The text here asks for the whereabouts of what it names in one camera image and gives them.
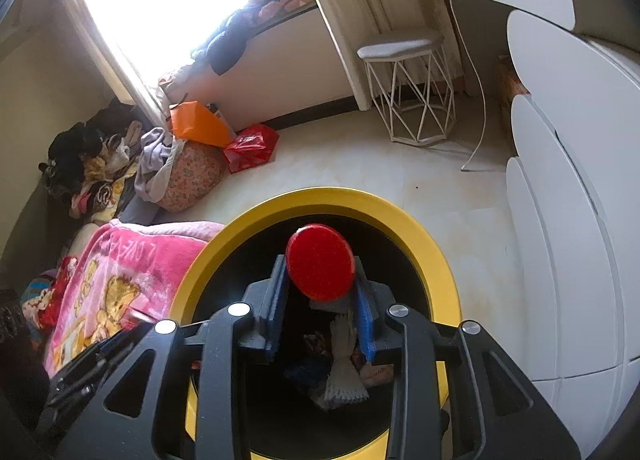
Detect red round lid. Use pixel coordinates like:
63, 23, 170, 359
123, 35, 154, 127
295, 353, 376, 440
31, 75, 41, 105
285, 223, 357, 302

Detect red plastic bag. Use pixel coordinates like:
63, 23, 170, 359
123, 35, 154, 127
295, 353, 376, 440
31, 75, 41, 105
223, 123, 280, 173

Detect floral fabric basket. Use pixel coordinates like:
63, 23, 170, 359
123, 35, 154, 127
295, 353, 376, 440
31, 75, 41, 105
156, 143, 228, 213

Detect red and grey clothes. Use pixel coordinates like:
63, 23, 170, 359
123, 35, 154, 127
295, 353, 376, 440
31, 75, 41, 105
157, 63, 201, 96

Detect pink printed blanket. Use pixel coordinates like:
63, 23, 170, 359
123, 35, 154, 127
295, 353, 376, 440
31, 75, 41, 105
44, 219, 226, 376

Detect orange paper bag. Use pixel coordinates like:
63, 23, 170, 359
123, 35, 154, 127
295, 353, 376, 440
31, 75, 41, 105
169, 101, 236, 147

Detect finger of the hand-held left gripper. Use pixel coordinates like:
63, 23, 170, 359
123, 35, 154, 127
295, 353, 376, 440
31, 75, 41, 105
47, 325, 151, 411

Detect white wire stool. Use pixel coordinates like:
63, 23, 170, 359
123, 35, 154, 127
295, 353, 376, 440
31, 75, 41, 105
356, 28, 457, 144

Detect thin white curtain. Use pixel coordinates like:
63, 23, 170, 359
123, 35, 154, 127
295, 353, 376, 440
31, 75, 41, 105
55, 0, 173, 126

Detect white scalloped drawer cabinet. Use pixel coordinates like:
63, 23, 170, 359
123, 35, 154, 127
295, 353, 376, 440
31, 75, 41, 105
505, 9, 638, 381

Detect grey headboard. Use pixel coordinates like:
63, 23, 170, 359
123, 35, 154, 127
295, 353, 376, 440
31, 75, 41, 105
0, 175, 76, 291

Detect yellow-rimmed black bin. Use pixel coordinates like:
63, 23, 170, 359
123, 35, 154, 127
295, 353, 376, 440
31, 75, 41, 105
167, 186, 462, 460

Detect pile of mixed clothes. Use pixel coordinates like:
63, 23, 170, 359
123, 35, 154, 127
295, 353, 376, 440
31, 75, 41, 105
37, 99, 151, 221

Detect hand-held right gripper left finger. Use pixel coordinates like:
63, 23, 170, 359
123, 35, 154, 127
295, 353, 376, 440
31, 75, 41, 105
55, 254, 292, 460

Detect white window seat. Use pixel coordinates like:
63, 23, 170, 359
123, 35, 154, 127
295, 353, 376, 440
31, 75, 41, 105
165, 5, 361, 131

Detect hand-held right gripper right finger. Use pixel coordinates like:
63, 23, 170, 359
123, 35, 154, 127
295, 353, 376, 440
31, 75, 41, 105
352, 256, 583, 460

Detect thick cream curtain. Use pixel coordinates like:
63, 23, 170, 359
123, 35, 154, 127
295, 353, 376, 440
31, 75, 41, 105
292, 0, 466, 111

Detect red printed cloth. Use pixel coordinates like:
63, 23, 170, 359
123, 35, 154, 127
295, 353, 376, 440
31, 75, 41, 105
37, 256, 78, 328

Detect dark-framed window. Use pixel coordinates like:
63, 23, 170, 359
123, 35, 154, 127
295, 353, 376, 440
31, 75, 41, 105
75, 0, 301, 81

